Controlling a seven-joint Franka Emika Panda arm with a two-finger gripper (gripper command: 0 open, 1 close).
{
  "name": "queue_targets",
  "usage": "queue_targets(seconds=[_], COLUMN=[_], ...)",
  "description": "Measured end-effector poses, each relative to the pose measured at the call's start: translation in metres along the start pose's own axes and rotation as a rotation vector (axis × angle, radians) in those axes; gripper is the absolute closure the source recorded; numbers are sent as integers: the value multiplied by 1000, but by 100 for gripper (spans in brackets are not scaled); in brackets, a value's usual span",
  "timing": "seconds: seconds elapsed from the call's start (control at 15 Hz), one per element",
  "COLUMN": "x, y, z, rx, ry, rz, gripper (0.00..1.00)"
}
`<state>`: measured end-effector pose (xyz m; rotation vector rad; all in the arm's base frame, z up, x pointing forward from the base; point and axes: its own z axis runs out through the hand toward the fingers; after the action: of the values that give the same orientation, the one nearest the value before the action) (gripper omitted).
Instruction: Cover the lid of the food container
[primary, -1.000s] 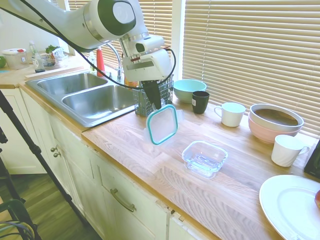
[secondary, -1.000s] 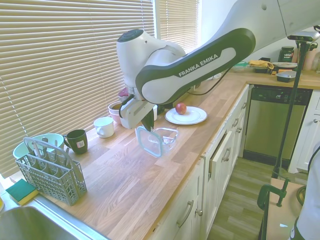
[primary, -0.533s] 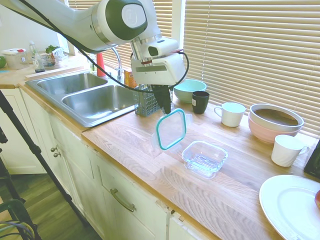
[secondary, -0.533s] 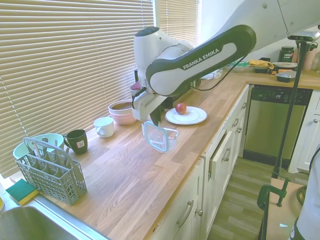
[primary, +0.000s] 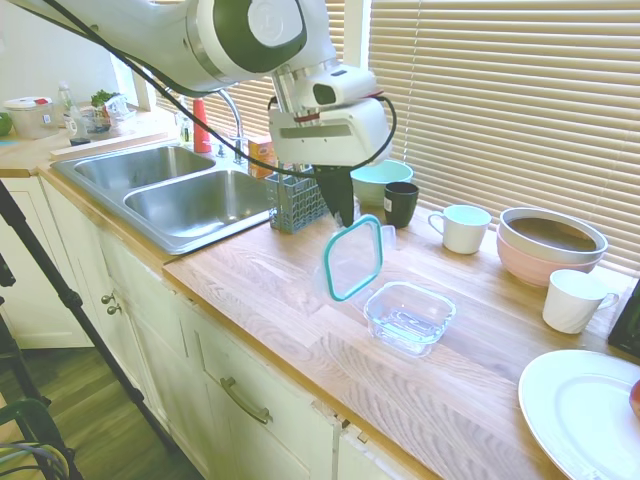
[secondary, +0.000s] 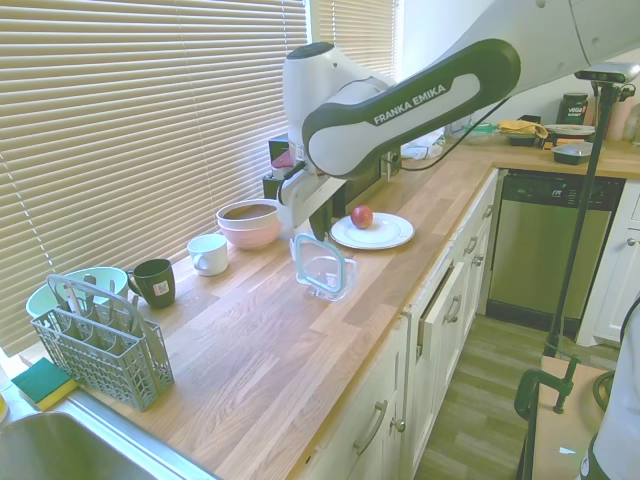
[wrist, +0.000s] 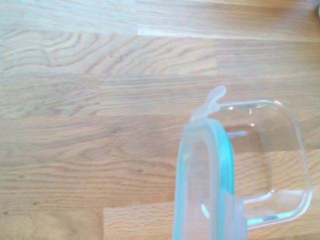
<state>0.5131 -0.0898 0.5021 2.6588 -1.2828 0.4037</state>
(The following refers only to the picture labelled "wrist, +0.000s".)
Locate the teal-rimmed clear container lid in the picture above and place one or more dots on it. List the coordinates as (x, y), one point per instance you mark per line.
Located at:
(197, 175)

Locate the clear glass food container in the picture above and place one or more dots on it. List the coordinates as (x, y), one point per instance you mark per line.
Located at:
(282, 155)

